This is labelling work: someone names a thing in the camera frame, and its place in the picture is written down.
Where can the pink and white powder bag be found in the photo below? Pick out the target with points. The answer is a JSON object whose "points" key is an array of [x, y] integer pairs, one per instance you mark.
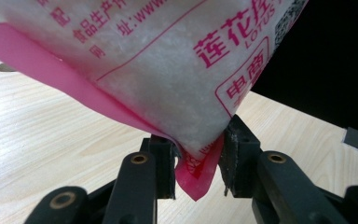
{"points": [[167, 77]]}

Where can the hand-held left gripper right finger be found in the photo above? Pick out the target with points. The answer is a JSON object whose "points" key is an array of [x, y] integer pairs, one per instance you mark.
{"points": [[261, 180]]}

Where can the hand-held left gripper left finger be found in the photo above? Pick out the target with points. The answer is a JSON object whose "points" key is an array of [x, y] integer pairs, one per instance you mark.
{"points": [[136, 186]]}

